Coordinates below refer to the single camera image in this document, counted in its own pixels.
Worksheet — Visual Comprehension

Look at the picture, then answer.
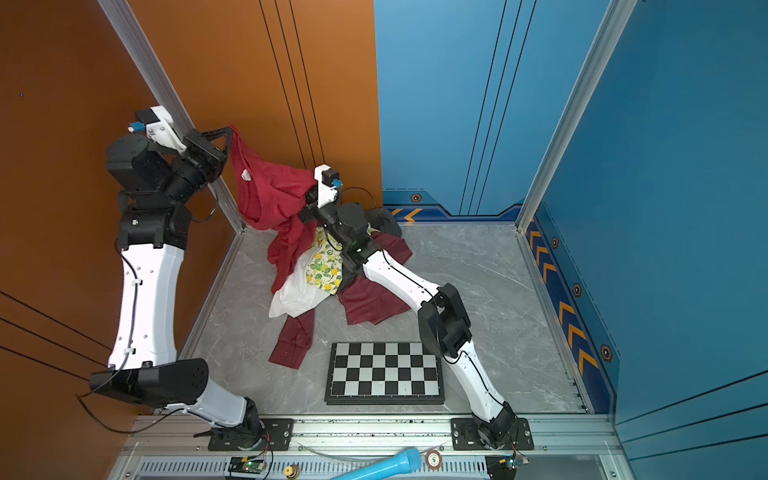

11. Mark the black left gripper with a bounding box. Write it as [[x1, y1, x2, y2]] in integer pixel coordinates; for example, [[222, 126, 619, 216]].
[[163, 128, 230, 213]]

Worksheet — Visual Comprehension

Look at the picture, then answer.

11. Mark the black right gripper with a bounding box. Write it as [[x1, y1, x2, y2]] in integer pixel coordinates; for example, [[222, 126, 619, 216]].
[[296, 179, 354, 251]]

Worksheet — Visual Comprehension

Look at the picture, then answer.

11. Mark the red shirt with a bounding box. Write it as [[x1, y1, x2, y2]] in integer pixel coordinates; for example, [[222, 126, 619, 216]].
[[229, 131, 316, 293]]

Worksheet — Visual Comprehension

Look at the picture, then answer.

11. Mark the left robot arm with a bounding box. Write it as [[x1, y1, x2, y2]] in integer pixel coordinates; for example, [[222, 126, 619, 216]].
[[88, 127, 266, 450]]

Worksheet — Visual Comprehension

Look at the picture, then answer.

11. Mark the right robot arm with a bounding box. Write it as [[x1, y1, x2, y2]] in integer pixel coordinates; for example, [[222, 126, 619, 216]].
[[299, 184, 520, 449]]

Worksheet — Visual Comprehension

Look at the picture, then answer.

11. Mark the lemon print cloth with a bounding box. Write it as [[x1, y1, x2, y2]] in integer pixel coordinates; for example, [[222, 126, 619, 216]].
[[305, 228, 343, 295]]

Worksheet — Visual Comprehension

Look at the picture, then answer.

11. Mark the dark grey cloth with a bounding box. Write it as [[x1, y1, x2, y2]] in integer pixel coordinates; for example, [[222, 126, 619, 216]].
[[364, 207, 402, 238]]

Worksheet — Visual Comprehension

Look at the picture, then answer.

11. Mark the white cloth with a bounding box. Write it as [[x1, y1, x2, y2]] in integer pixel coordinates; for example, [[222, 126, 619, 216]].
[[268, 247, 330, 318]]

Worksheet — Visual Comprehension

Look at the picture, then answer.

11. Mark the small maroon cloth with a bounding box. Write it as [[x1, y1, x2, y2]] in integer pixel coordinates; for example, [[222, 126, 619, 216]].
[[269, 310, 315, 370]]

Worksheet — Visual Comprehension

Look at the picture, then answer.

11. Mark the black white chessboard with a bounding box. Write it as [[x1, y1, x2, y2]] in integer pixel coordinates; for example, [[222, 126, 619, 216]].
[[325, 342, 445, 406]]

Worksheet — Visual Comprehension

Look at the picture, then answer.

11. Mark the brass knob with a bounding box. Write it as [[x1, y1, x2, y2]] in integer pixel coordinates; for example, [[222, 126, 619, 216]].
[[283, 464, 300, 480]]

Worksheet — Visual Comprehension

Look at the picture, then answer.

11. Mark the green circuit board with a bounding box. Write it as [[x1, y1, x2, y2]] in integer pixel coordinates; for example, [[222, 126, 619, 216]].
[[226, 456, 267, 479]]

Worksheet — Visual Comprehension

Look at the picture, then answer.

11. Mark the light blue cylinder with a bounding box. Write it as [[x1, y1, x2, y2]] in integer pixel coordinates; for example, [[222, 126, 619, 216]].
[[333, 448, 422, 480]]

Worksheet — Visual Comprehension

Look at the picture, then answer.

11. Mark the red white round disc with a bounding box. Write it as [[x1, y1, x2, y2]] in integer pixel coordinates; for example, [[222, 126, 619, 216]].
[[424, 450, 443, 471]]

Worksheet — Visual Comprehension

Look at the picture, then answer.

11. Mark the right small circuit board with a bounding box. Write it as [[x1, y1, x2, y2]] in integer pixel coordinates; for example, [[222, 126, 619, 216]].
[[499, 452, 530, 470]]

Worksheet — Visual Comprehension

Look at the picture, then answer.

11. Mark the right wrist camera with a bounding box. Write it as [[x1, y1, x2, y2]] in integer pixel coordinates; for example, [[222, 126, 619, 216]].
[[314, 164, 343, 208]]

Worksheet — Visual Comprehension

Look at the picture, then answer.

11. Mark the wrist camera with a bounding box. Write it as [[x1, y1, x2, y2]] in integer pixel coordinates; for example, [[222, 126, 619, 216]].
[[127, 105, 187, 154], [314, 164, 343, 208]]

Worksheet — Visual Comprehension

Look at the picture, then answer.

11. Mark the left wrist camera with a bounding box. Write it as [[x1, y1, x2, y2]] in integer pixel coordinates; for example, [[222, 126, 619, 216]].
[[127, 105, 187, 154]]

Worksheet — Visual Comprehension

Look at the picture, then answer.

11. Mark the aluminium corner post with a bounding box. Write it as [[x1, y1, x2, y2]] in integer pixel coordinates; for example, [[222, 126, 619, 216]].
[[515, 0, 637, 234], [97, 0, 246, 235]]

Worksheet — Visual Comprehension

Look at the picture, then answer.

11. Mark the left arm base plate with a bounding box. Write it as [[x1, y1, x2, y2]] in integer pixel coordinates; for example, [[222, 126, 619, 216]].
[[207, 418, 295, 453]]

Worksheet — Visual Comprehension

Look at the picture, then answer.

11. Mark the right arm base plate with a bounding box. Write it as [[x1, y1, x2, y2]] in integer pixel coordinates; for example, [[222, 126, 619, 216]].
[[450, 417, 535, 451]]

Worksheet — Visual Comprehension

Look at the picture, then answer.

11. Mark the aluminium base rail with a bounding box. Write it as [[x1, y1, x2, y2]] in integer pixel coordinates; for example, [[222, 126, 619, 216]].
[[109, 413, 634, 479]]

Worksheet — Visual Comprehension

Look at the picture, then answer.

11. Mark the right aluminium corner post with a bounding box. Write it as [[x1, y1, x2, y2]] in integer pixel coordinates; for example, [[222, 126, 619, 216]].
[[515, 0, 637, 234]]

